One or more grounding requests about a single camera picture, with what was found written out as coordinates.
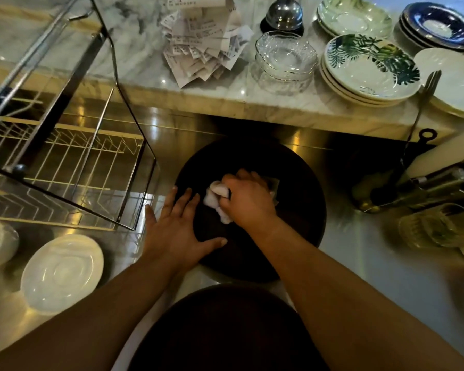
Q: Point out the person's right hand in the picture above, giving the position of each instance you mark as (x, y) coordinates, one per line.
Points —
(251, 200)

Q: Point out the person's left hand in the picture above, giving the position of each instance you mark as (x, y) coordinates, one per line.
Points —
(174, 239)

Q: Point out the dark round tray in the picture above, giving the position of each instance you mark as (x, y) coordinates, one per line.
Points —
(224, 336)
(294, 212)

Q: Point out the white saucer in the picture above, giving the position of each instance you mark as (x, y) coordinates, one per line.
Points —
(62, 272)

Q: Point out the person's left forearm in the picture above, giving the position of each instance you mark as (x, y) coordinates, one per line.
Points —
(81, 324)

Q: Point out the person's right forearm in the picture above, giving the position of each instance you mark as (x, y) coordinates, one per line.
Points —
(352, 312)

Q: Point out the metal utensil holder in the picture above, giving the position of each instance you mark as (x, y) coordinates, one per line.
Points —
(371, 197)

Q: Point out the stack of glass bowls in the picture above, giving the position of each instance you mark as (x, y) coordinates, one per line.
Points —
(286, 57)

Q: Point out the paper receipts on spike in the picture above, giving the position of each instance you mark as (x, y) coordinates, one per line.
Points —
(201, 38)

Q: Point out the stack of leaf print plates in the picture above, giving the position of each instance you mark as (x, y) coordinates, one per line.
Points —
(367, 73)

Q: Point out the patterned drinking glass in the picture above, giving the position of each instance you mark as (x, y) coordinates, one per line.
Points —
(429, 227)

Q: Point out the silver call bell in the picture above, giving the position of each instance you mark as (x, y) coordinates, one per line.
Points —
(284, 15)

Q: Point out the silver fork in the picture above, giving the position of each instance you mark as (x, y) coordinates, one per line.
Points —
(430, 88)

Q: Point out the stack of pale green plates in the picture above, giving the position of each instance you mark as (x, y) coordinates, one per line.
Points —
(352, 15)

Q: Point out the stack of plain white plates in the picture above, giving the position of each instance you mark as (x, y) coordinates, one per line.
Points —
(456, 81)

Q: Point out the stack of blue plates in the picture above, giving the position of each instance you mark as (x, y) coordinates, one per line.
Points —
(437, 27)

